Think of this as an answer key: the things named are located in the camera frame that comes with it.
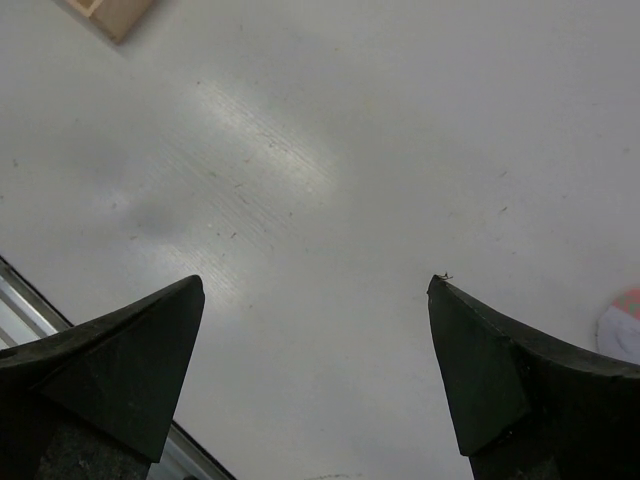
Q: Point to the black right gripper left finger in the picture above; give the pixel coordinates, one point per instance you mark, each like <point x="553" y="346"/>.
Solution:
<point x="100" y="375"/>

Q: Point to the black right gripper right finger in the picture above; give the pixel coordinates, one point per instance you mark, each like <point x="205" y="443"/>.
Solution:
<point x="526" y="405"/>

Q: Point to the pink patterned sock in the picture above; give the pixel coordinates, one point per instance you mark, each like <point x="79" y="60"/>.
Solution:
<point x="618" y="329"/>

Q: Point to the wooden compartment tray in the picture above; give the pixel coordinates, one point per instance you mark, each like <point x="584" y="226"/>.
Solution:
<point x="114" y="19"/>

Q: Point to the aluminium frame rail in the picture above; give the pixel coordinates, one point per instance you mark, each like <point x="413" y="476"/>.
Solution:
<point x="75" y="350"/>

